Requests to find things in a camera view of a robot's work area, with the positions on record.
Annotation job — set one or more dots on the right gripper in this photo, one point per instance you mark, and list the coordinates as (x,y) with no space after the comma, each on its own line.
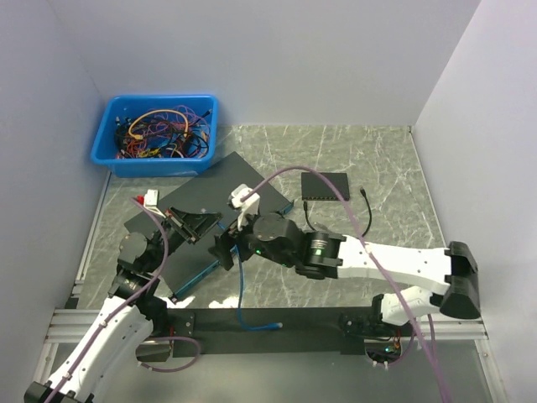
(225,241)

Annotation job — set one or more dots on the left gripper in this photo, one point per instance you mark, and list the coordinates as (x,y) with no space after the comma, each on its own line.
(195,225)

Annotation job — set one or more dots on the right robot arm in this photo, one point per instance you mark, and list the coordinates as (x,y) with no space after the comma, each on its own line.
(439,280)

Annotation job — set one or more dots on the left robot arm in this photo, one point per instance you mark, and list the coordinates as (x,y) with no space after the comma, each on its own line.
(130,314)

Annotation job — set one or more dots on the blue plastic bin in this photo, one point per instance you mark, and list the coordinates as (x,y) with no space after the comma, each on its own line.
(157,135)

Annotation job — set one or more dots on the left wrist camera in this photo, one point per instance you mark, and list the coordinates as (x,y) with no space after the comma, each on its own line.
(150,201)

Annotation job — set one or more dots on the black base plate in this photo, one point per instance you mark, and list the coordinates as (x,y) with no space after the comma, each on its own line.
(312,329)

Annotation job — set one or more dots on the small black network switch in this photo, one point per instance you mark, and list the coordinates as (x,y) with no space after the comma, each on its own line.
(315,189)

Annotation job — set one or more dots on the aluminium rail frame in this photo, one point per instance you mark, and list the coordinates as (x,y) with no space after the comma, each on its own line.
(69,326)

